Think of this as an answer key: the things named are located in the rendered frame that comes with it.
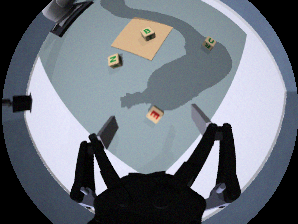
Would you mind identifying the tan flat mat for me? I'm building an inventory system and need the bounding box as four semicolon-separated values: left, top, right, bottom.
111;17;173;61

